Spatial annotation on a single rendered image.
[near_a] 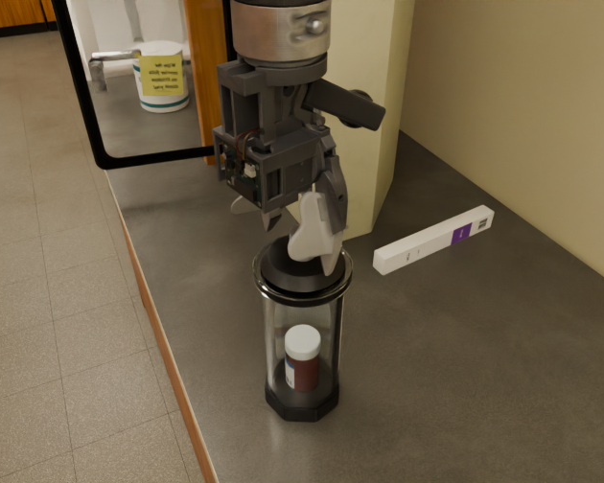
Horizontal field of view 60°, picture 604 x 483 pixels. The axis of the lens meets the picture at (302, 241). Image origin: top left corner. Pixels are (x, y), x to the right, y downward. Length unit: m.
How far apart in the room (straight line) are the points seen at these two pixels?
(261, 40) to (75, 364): 1.83
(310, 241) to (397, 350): 0.35
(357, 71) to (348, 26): 0.07
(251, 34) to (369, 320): 0.53
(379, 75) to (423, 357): 0.42
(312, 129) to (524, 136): 0.70
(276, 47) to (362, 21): 0.40
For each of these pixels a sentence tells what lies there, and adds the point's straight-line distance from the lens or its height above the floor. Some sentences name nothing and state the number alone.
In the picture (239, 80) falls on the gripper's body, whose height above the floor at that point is 1.39.
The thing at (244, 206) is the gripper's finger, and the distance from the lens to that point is 0.54.
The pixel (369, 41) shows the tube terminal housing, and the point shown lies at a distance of 0.81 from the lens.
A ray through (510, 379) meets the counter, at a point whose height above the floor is 0.94.
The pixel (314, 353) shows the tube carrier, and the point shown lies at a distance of 0.61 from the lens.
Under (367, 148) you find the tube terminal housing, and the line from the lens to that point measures 0.88.
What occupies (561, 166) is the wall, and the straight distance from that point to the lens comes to 1.06.
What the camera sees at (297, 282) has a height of 1.17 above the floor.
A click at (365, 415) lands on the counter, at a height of 0.94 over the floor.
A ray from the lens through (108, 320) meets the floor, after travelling 2.24.
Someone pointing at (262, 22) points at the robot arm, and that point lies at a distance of 0.40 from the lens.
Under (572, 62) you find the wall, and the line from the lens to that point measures 1.02.
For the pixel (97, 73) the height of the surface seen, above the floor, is 1.19.
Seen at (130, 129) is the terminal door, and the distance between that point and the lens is 1.11.
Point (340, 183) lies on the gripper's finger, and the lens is 0.46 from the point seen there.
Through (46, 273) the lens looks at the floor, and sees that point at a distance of 2.56.
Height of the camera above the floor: 1.54
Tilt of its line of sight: 38 degrees down
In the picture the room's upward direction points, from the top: straight up
